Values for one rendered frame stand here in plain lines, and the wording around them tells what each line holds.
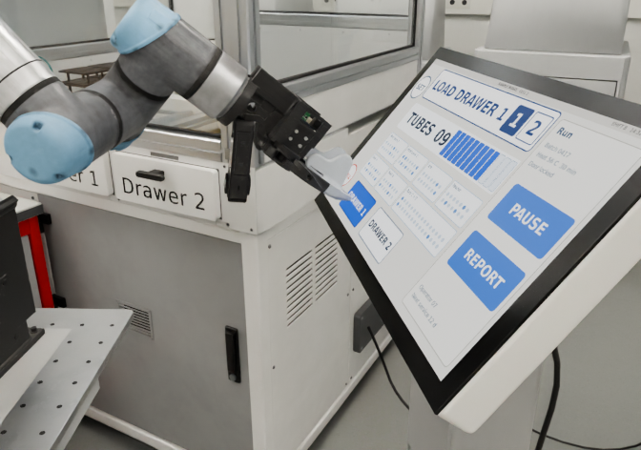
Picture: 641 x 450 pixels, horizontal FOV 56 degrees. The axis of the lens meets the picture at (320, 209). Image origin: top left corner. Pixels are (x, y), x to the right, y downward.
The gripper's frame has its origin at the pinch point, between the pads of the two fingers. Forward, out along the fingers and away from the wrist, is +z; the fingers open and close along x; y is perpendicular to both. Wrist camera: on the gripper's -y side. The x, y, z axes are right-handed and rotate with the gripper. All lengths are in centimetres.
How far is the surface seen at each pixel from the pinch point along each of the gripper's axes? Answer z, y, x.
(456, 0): 111, 110, 318
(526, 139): 2.5, 19.1, -21.6
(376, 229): 2.5, 0.8, -9.5
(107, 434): 25, -111, 79
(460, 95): 2.5, 20.5, -3.3
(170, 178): -12, -25, 50
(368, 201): 2.5, 2.2, -2.7
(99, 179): -22, -39, 64
